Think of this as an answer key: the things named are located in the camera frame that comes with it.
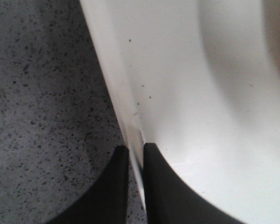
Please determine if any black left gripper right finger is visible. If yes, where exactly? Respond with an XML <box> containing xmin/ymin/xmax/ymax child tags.
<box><xmin>142</xmin><ymin>143</ymin><xmax>240</xmax><ymax>224</ymax></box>

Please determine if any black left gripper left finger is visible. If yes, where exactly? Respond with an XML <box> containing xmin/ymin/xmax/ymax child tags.
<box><xmin>48</xmin><ymin>146</ymin><xmax>129</xmax><ymax>224</ymax></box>

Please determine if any cream bear serving tray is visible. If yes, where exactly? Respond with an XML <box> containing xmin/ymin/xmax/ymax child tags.
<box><xmin>80</xmin><ymin>0</ymin><xmax>280</xmax><ymax>224</ymax></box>

